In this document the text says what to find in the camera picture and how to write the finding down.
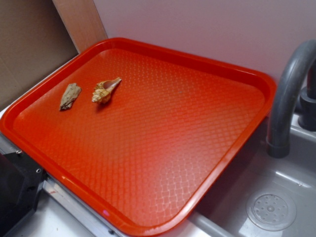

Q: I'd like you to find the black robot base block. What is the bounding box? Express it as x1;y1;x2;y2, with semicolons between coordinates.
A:
0;153;45;237

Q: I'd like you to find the tan spiral conch shell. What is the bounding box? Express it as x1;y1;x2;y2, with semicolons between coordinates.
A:
91;78;122;104

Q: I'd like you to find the red plastic serving tray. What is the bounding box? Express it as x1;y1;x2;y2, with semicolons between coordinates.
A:
0;38;276;237

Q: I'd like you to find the grey plastic sink basin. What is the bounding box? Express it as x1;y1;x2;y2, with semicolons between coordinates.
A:
189;115;316;237

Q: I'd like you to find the grey curved sink faucet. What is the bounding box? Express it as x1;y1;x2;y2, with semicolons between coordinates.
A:
266;39;316;158

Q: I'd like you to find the light wooden board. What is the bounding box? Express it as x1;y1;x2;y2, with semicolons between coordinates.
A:
53;0;108;53

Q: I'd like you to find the round sink drain strainer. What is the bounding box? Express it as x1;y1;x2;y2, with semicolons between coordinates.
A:
246;189;297;232

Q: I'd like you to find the brown cardboard panel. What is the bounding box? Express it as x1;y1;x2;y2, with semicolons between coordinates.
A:
0;0;78;109

